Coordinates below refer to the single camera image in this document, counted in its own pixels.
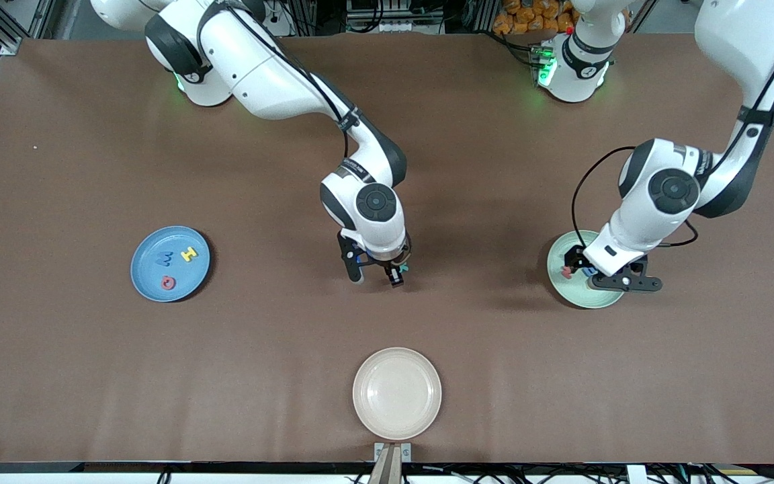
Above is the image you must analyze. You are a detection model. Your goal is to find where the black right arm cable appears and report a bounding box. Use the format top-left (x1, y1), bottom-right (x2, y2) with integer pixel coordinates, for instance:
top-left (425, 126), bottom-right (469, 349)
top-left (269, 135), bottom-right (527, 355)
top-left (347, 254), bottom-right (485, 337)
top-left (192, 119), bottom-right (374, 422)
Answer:
top-left (199, 0), bottom-right (361, 162)

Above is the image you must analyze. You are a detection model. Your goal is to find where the orange bag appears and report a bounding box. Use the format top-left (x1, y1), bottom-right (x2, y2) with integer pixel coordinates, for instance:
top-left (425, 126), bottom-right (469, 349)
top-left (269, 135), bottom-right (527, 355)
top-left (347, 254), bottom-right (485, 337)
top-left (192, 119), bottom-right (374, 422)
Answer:
top-left (492, 0), bottom-right (577, 36)

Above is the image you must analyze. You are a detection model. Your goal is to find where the beige plate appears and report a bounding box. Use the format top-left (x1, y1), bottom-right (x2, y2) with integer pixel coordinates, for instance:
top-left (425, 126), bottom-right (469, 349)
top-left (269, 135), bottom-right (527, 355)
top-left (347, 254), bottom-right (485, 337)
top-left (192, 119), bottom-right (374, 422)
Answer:
top-left (352, 347), bottom-right (443, 441)

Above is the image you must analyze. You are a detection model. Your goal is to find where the green plate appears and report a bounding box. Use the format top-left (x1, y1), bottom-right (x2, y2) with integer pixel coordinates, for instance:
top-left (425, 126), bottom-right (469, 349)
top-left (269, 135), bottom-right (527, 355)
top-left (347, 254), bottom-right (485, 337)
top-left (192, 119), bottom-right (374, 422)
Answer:
top-left (547, 230), bottom-right (630, 310)

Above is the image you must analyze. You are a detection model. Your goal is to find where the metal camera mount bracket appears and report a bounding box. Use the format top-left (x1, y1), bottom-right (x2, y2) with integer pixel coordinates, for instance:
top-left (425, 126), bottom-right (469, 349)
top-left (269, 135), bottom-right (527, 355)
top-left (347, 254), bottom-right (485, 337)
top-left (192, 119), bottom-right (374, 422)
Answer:
top-left (374, 442), bottom-right (413, 484)

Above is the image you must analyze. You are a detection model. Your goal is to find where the brown table mat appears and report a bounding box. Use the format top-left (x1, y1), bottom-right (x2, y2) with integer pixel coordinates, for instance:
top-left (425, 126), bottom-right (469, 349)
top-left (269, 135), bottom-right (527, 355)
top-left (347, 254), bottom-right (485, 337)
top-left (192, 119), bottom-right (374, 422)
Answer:
top-left (0, 34), bottom-right (774, 465)

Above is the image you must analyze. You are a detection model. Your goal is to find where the blue plate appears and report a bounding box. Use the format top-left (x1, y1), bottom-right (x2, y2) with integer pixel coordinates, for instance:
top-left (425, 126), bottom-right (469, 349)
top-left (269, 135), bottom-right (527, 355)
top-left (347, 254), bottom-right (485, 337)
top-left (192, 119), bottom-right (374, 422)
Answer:
top-left (130, 225), bottom-right (211, 303)

